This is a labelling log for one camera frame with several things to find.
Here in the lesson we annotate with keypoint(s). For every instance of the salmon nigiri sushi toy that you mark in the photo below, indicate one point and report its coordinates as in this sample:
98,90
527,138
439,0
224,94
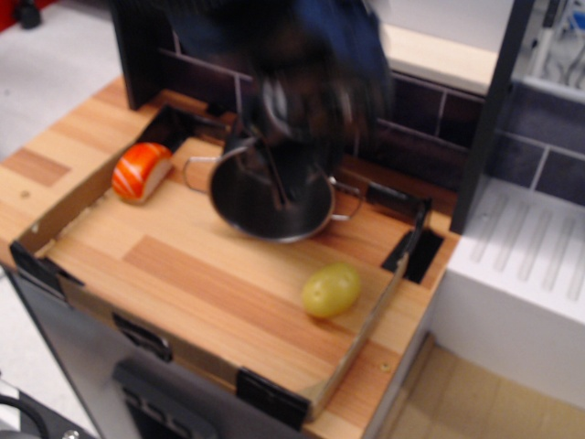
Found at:
140,170

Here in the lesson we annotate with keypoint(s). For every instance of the white toy sink drainer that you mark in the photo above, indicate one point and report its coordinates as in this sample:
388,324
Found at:
512,299

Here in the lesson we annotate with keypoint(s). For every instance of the grey oven control panel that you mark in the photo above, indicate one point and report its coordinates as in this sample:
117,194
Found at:
154,412

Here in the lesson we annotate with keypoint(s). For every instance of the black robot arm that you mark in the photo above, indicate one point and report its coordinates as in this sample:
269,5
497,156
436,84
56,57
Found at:
271,35

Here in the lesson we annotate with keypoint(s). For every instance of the cardboard fence with black tape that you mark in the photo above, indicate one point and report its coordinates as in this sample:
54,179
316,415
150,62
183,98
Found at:
227,306

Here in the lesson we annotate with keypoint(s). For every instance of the dark grey shelf post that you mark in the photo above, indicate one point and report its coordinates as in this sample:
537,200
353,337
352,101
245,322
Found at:
473,174

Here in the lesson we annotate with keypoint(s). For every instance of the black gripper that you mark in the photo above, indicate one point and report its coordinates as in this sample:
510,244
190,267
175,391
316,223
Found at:
316,110

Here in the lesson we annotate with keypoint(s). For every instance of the black caster wheel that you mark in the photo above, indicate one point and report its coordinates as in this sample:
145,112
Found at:
27,14

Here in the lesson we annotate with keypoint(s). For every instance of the yellow toy potato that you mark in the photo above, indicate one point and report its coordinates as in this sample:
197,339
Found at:
331,290

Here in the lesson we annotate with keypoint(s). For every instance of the stainless steel pot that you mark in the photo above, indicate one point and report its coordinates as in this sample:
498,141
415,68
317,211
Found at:
240,193

